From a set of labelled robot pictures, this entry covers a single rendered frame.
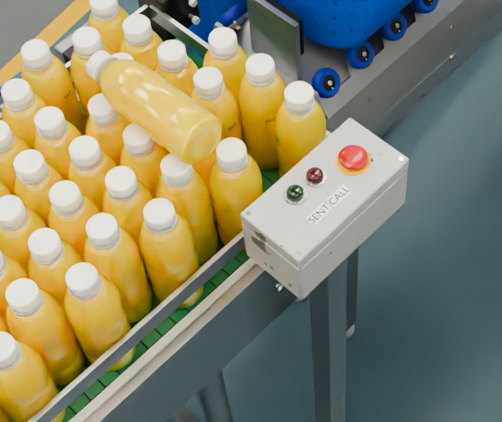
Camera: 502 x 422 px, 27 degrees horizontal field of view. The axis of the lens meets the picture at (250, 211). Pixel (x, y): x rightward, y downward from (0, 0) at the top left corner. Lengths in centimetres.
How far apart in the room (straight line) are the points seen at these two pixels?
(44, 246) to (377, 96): 63
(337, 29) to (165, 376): 56
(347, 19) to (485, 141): 125
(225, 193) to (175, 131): 12
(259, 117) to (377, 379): 105
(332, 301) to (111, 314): 35
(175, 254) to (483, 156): 149
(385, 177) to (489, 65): 160
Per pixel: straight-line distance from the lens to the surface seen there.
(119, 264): 132
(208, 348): 149
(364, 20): 149
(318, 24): 159
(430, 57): 174
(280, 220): 127
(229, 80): 147
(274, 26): 156
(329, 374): 172
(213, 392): 164
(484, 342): 243
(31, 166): 137
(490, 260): 253
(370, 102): 166
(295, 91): 138
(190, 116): 128
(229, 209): 138
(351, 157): 130
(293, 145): 142
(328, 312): 152
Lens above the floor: 217
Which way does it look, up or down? 57 degrees down
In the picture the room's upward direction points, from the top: 8 degrees counter-clockwise
